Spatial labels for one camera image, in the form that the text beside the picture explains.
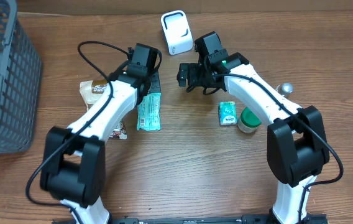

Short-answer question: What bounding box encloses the teal wet wipes pack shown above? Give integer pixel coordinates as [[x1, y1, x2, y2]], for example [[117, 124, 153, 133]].
[[137, 93, 161, 131]]

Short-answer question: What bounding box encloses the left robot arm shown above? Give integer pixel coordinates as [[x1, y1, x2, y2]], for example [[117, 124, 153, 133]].
[[25, 44, 162, 223]]

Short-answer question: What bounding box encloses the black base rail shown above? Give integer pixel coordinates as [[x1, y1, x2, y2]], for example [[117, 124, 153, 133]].
[[52, 214, 328, 224]]

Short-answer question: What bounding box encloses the brown snack pouch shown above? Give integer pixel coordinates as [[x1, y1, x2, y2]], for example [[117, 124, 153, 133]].
[[80, 80, 127, 140]]

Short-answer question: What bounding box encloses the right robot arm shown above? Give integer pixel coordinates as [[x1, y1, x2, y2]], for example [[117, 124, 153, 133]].
[[177, 32, 329, 223]]

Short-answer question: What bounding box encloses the small teal tissue pack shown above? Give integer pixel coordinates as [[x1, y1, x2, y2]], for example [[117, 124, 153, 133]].
[[219, 101, 237, 126]]

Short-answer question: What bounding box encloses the grey plastic mesh basket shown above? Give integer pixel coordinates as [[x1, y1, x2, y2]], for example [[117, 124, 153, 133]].
[[0, 0, 43, 154]]

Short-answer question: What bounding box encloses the green lid seasoning jar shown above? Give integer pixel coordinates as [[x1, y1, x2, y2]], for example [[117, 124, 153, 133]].
[[237, 107, 262, 133]]

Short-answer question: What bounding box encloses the yellow oil bottle grey cap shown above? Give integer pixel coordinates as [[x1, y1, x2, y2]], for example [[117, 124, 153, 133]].
[[276, 82, 294, 98]]

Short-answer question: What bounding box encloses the white barcode scanner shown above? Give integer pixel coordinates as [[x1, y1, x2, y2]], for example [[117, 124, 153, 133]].
[[160, 10, 193, 55]]

